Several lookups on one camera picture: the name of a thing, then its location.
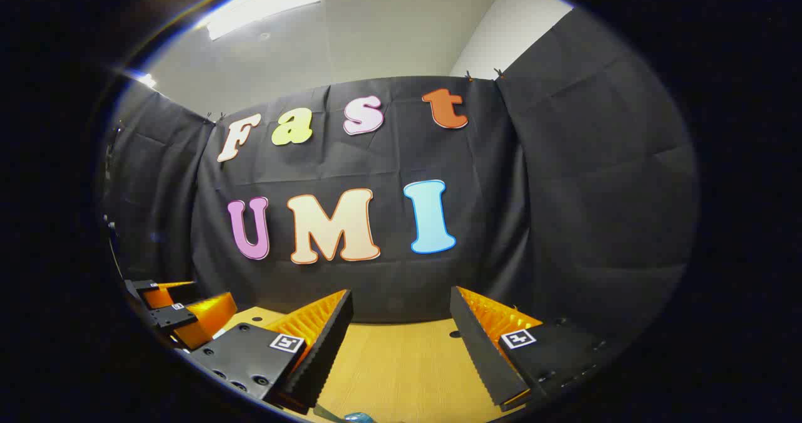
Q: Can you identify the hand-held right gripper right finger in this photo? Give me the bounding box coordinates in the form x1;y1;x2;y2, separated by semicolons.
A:
449;286;618;411

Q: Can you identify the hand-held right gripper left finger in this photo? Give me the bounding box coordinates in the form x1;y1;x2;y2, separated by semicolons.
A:
188;288;355;414

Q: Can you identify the clear tube with blue cap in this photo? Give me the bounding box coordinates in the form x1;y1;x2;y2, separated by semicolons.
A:
313;403;377;423

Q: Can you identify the black backdrop cloth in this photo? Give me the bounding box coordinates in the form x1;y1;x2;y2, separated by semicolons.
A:
103;6;699;348

